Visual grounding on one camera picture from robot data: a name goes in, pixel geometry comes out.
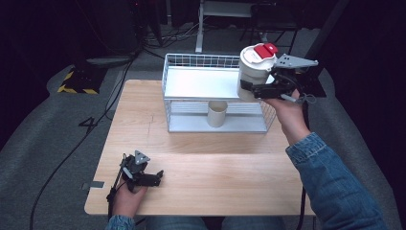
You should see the long black floor cable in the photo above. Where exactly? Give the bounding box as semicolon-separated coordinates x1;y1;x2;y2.
29;52;140;230

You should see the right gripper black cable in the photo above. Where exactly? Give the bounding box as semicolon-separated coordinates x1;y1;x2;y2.
288;91;318;230

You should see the black stand with base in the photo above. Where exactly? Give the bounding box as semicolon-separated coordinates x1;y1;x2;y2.
286;0;350;99

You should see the person's right hand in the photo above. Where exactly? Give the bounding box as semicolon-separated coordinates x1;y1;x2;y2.
264;89;311;147

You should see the bundle of floor cables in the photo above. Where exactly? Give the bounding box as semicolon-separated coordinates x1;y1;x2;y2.
139;20;205;51

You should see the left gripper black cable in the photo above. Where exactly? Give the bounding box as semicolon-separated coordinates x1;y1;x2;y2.
106;152;128;221

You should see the person's right leg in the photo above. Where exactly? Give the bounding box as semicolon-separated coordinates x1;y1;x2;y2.
221;216;285;230

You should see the large white cup red-tab lid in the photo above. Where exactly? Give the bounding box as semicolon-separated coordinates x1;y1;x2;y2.
237;42;280;104

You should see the grey tape strip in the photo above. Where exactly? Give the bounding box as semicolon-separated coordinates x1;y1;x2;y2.
81;180;106;192

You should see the white wire shelf rack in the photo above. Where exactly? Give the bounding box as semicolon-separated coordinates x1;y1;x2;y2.
161;53;290;134

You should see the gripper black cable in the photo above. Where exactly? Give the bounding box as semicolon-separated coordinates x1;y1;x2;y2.
106;152;128;221
288;91;318;230

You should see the person's left hand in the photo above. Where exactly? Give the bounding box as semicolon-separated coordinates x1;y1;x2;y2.
112;183;147;218

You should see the small white paper cup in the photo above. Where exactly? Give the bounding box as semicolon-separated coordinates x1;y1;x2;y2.
206;100;229;128

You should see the person's leg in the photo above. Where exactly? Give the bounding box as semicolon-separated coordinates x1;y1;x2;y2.
221;216;285;230
145;216;213;230

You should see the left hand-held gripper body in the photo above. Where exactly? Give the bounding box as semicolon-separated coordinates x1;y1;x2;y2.
119;149;151;193

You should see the black chair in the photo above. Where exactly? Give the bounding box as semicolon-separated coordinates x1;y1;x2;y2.
238;2;302;66

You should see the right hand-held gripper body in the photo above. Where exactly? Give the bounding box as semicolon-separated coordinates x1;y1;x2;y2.
271;53;320;100

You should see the white desk frame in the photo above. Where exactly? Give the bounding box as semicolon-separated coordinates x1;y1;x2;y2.
194;0;276;58

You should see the person's left leg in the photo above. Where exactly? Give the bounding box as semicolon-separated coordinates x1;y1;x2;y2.
145;216;213;230

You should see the yellow black striped base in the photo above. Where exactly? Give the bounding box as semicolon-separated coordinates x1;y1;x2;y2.
56;65;108;96

